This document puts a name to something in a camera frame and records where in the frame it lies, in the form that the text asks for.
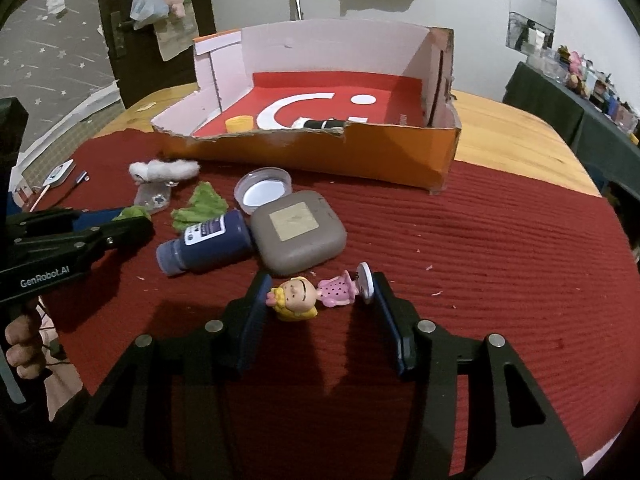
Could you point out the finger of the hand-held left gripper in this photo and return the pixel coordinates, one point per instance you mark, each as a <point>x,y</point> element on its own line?
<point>130,232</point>
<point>100,217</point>

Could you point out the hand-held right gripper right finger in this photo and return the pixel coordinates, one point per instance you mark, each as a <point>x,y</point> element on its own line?
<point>395,330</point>

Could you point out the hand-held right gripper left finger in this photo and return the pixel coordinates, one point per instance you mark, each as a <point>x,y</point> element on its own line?
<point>255,320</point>

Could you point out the green fuzzy toy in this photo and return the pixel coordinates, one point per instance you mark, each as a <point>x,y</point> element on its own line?
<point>200,205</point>
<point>132,211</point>

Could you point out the small clear plastic container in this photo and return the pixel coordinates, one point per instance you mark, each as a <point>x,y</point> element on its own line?
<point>150,197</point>

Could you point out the blonde doll figurine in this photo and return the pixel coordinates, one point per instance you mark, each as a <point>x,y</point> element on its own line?
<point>310,296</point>

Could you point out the white cotton wad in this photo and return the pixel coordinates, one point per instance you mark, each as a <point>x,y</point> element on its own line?
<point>165,169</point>

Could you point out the dark blue ink bottle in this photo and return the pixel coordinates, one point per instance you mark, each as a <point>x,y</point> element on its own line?
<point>210,242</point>

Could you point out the grey square case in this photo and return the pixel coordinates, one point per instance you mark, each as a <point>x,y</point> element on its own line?
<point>300,232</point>

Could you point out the orange cardboard box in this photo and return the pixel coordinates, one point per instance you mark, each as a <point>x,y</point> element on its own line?
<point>375,155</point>

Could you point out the person's left hand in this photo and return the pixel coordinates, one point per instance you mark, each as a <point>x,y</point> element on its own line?
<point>20,345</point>

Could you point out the small white device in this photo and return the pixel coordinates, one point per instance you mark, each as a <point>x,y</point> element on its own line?
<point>59,172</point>

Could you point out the red ribbed cloth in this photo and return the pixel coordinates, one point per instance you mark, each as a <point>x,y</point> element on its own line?
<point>500,285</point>

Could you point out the small white sticker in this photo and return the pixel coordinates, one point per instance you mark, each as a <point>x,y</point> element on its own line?
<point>145,106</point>

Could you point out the clear round plastic lid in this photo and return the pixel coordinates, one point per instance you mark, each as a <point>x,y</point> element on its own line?
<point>262,189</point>

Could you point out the dark wooden door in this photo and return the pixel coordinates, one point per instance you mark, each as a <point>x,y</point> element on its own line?
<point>145,75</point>

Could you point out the yellow bottle cap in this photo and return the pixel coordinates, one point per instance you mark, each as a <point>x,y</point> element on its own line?
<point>239,124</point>

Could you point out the brown paper bag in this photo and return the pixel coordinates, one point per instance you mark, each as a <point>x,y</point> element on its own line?
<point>172,40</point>

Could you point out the black and white roll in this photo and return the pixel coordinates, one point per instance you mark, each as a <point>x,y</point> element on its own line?
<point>325,124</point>

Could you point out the clear plastic bag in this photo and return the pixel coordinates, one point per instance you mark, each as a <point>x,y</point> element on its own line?
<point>147,5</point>

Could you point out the white paper scrap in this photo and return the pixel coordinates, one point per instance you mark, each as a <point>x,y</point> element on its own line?
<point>56,2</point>

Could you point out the dark green covered table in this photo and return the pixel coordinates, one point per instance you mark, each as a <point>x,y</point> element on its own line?
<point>550,100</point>

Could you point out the row of small trinkets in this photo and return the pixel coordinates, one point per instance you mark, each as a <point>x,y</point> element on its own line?
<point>595,85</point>

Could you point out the wall mirror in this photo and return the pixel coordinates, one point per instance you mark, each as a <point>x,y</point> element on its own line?
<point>530,32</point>

